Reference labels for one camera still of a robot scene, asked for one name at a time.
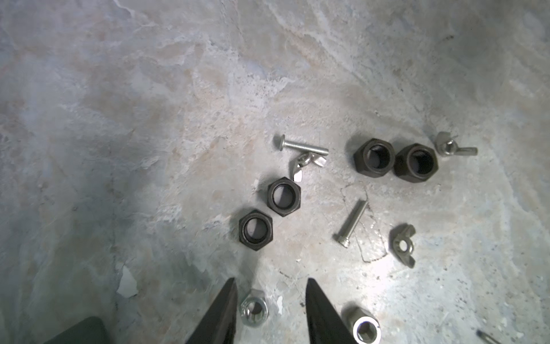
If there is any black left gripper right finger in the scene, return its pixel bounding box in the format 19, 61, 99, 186
305, 278, 356, 344

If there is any black hex nut lower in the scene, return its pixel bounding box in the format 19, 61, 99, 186
239, 209, 274, 251

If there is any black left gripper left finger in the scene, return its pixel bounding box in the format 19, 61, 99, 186
186, 277, 238, 344

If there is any black hex nut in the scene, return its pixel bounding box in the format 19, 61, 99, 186
394, 143, 439, 183
267, 177, 302, 217
239, 209, 274, 251
353, 138, 395, 178

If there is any silver wing nut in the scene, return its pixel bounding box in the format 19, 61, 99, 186
390, 224, 416, 269
292, 152, 327, 183
435, 132, 478, 156

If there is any silver screw with round head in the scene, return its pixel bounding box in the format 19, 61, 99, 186
276, 135, 329, 156

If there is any silver hex nut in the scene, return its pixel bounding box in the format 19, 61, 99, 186
240, 289, 269, 328
346, 307, 382, 344

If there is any silver long screw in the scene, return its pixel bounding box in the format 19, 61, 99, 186
335, 199, 368, 249

